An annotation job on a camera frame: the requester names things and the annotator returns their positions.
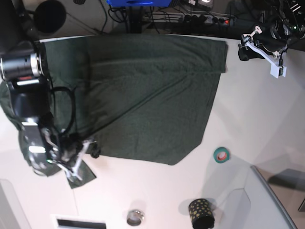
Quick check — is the round black stand base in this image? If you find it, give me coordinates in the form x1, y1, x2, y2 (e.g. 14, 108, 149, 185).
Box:
33, 0, 67, 34

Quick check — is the blue plastic box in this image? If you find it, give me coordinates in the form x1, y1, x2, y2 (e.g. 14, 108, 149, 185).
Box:
106, 0, 171, 7

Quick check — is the green tape roll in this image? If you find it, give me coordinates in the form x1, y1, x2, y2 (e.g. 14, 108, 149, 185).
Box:
213, 146, 230, 164

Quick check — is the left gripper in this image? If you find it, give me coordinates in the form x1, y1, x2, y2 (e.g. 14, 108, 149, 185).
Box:
238, 33, 286, 61

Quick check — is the white power strip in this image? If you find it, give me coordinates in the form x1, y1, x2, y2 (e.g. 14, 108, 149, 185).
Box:
183, 14, 237, 26

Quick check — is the white slotted tray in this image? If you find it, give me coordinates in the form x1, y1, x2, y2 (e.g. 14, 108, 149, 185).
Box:
50, 214, 108, 229

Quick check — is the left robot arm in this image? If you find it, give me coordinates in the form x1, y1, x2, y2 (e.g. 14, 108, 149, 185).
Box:
238, 0, 305, 61

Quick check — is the silver tape roll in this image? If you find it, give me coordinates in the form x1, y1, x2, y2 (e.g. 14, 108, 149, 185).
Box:
126, 209, 144, 226

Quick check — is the black gold-dotted cup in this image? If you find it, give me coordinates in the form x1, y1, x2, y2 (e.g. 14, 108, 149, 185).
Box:
188, 198, 215, 229

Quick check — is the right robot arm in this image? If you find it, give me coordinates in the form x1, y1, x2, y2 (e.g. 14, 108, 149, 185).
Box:
0, 0, 96, 180

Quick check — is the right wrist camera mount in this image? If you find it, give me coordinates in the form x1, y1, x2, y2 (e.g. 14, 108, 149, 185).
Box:
54, 138, 96, 183

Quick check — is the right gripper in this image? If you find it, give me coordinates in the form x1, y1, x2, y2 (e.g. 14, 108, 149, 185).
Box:
57, 135, 101, 164

